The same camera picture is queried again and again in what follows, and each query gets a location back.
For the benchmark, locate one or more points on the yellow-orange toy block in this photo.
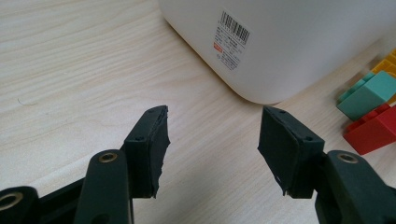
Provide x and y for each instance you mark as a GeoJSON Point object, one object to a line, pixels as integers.
{"type": "Point", "coordinates": [384, 67]}
{"type": "Point", "coordinates": [392, 57]}

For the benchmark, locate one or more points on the white plastic bin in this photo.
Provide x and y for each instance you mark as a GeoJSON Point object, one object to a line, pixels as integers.
{"type": "Point", "coordinates": [295, 46]}

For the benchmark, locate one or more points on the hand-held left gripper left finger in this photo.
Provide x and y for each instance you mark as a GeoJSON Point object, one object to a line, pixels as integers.
{"type": "Point", "coordinates": [149, 155]}

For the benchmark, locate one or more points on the light teal toy block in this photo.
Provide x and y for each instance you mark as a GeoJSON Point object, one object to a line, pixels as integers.
{"type": "Point", "coordinates": [367, 99]}

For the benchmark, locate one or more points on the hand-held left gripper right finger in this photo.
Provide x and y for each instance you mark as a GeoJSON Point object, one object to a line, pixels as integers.
{"type": "Point", "coordinates": [289, 155]}

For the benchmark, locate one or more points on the red toy block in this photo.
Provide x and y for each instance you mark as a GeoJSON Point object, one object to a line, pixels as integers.
{"type": "Point", "coordinates": [373, 133]}

